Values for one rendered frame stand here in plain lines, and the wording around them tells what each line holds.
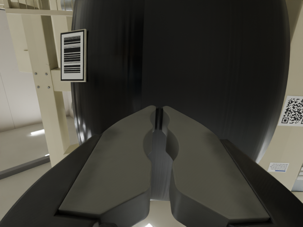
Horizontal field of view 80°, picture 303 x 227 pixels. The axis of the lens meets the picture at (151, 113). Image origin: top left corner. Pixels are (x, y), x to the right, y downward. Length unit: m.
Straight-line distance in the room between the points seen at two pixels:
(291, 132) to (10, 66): 11.19
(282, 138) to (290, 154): 0.06
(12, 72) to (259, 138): 11.26
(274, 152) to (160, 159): 0.38
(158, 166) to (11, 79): 11.22
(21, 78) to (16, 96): 0.96
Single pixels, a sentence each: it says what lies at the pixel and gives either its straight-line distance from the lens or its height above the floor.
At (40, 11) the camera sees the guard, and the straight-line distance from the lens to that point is 0.93.
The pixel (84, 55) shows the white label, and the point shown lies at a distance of 0.23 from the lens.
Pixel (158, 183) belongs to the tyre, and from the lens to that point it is 0.29.
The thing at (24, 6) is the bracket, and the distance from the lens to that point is 1.03.
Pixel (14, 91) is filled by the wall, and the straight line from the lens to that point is 11.51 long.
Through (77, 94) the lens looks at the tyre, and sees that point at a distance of 0.26.
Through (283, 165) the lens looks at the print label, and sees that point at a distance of 0.61.
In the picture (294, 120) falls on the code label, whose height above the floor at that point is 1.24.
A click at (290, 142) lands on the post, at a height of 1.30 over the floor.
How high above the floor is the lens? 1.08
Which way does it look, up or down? 22 degrees up
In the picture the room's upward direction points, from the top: 178 degrees counter-clockwise
